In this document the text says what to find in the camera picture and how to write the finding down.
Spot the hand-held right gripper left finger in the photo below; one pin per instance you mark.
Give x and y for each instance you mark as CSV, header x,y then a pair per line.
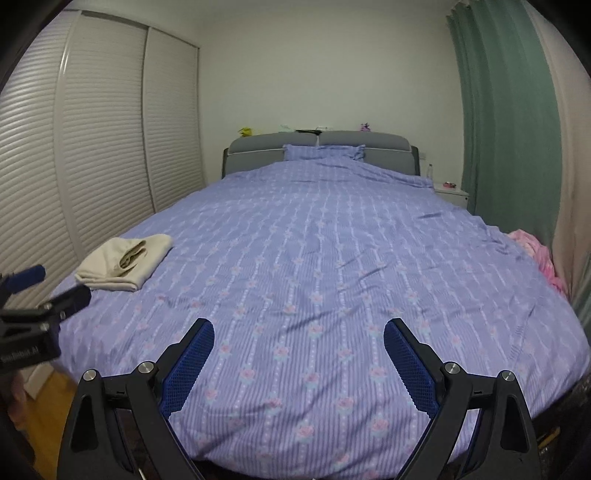
x,y
189,369

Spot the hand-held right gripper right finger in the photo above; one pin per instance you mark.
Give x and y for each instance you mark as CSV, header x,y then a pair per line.
x,y
411,369

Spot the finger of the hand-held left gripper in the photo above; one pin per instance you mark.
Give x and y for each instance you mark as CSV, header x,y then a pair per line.
x,y
27,276
74,297

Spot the cream pants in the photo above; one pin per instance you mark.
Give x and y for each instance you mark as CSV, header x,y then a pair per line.
x,y
106,270

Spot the purple floral duvet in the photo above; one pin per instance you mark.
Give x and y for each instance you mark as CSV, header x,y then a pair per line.
x,y
323,254

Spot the pink blanket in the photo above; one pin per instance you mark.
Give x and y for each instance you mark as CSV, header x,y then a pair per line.
x,y
540,254

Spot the white nightstand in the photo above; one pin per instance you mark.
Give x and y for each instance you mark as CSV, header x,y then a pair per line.
x,y
455,197

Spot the clear plastic bottle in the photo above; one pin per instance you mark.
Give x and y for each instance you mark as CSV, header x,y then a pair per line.
x,y
430,173

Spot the purple floral pillow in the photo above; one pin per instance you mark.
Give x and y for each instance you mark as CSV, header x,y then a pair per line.
x,y
323,152

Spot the grey padded headboard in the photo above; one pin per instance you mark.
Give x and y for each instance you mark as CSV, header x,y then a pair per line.
x,y
258,143

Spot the yellow toy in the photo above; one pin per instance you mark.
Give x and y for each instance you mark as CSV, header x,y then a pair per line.
x,y
246,132

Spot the beige curtain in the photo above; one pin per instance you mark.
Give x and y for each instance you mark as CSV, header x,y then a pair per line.
x,y
572,184

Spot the green curtain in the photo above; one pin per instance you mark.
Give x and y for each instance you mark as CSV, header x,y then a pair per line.
x,y
503,115

